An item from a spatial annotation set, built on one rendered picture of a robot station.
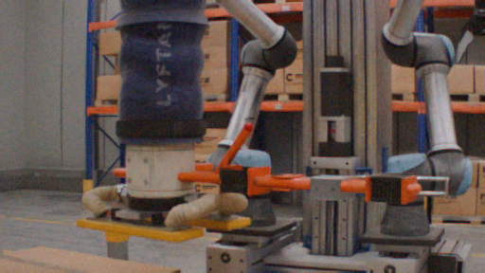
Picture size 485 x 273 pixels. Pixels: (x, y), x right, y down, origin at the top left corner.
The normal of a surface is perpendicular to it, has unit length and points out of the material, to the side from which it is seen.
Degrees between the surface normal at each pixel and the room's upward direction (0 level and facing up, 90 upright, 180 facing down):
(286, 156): 90
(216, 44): 90
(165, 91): 77
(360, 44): 90
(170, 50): 70
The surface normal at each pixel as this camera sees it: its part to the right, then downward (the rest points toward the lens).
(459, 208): -0.37, 0.04
